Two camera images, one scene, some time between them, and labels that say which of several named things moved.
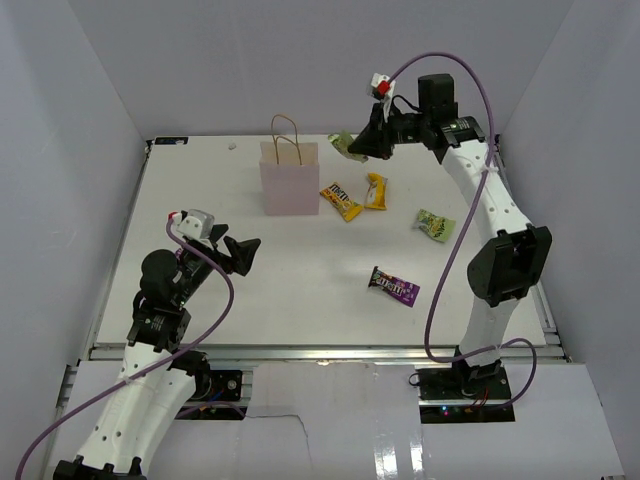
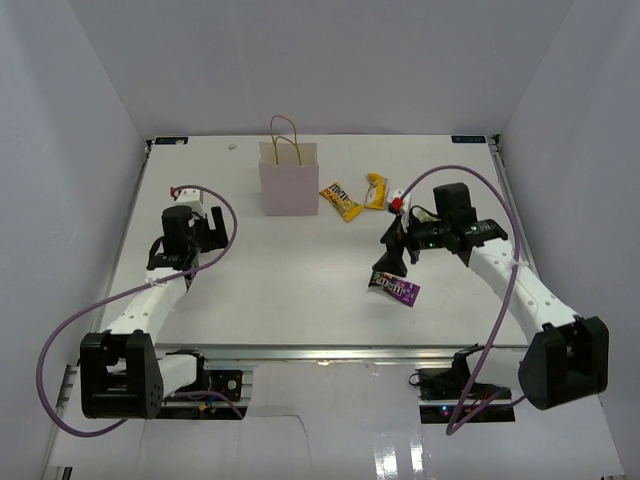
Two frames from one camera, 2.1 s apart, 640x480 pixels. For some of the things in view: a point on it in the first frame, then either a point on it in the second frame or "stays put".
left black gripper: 242,253 → 215,239
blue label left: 170,140 stays put
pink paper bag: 289,171 stays put
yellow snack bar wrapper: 376,196 stays put
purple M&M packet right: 400,289 stays put
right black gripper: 375,140 → 392,261
